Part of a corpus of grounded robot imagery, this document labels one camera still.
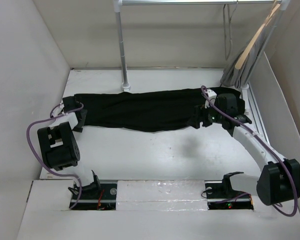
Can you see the silver clothes rack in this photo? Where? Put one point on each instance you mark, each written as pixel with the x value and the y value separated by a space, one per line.
pixel 118 4

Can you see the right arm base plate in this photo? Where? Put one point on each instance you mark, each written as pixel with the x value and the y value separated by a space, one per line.
pixel 221 197

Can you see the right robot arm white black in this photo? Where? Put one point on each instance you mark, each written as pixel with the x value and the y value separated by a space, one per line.
pixel 279 180

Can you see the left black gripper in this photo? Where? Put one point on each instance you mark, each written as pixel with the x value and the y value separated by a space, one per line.
pixel 79 127

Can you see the grey hanging garment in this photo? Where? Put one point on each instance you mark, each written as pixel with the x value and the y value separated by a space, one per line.
pixel 236 73

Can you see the black trousers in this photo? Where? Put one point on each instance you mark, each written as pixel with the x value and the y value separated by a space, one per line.
pixel 146 112

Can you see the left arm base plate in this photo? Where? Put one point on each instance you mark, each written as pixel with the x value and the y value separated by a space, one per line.
pixel 104 199

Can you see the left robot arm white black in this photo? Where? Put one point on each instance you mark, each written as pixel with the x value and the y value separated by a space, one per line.
pixel 59 148

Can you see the wooden hanger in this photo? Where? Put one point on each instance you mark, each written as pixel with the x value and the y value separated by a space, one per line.
pixel 250 45

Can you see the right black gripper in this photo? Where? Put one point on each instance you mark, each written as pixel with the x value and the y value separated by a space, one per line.
pixel 199 114

